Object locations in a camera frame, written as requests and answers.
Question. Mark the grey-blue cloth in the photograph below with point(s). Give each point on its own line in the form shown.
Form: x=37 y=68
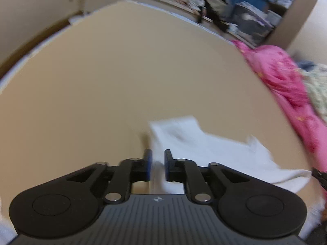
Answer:
x=305 y=65

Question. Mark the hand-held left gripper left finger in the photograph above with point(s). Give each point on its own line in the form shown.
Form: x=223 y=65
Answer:
x=148 y=163

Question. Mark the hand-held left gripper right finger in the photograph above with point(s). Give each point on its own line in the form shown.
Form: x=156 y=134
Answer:
x=167 y=163

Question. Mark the pink printed blanket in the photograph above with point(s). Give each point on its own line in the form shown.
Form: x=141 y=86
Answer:
x=283 y=79

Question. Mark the pile of dark clothes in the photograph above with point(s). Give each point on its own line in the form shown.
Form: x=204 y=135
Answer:
x=213 y=2

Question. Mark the white long-sleeved garment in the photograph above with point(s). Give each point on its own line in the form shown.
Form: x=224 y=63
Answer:
x=209 y=150

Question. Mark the wooden shelf unit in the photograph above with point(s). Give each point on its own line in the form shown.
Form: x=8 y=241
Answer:
x=296 y=10

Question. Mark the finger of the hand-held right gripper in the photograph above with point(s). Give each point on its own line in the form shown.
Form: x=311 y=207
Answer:
x=320 y=178

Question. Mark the white floral duvet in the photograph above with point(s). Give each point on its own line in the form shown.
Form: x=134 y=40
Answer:
x=318 y=89

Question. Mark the clear plastic storage bin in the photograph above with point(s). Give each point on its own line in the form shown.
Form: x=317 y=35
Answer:
x=249 y=25

